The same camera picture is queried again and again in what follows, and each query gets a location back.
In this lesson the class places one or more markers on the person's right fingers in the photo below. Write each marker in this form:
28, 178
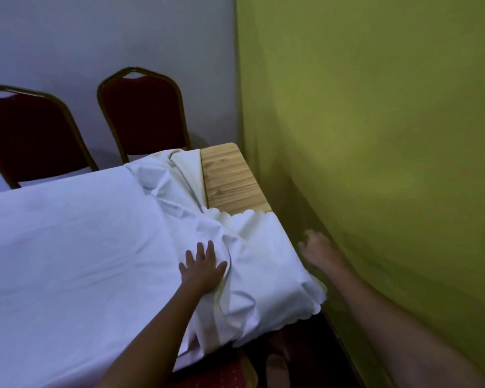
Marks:
310, 243

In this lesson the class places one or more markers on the person's right hand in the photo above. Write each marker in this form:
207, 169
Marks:
322, 252

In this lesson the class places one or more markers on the person's left thumb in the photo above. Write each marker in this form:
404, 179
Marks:
221, 267

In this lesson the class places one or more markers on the white scalloped tablecloth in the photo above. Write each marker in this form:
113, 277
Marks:
85, 254

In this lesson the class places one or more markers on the person's leg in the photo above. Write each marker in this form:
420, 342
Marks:
277, 371

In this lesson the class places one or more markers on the person's left hand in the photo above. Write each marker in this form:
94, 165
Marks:
202, 274

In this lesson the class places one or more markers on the person's left little finger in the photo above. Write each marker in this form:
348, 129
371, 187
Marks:
182, 271

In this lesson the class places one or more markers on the person's right forearm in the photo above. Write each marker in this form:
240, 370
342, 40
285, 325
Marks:
396, 331

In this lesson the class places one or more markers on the red banquet chair gold frame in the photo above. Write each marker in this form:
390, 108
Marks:
24, 133
143, 113

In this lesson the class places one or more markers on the person's left middle finger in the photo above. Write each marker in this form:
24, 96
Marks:
201, 252

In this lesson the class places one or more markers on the red dotted chair seat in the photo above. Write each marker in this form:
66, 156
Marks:
220, 373

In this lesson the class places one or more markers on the person's left forearm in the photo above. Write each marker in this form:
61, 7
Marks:
157, 339

